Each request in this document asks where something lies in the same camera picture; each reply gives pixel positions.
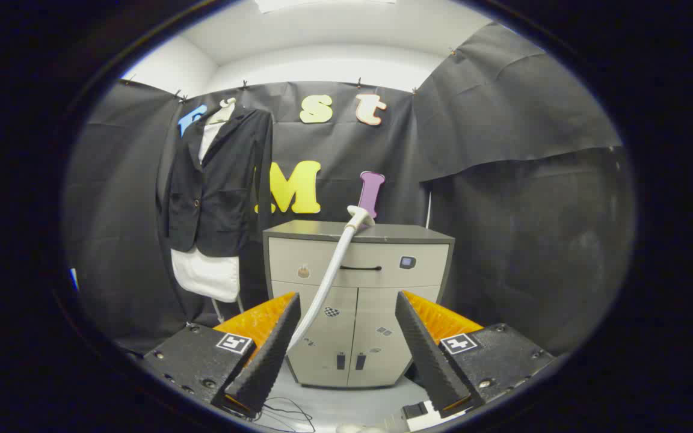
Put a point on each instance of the black backdrop cloth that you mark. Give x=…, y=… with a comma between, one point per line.
x=503, y=240

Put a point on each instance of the black suit jacket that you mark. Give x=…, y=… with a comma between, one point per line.
x=226, y=192

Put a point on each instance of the white fabric hanging panel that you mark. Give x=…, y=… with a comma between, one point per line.
x=205, y=273

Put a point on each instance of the metal steamer stand pole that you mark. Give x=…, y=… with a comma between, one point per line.
x=216, y=308

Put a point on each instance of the cream plastic hanger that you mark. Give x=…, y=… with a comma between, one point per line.
x=223, y=113

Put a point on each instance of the grey cabinet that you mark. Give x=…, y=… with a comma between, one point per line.
x=370, y=313

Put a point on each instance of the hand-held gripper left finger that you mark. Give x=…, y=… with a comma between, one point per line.
x=268, y=361

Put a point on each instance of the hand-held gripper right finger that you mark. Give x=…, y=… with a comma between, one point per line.
x=428, y=361

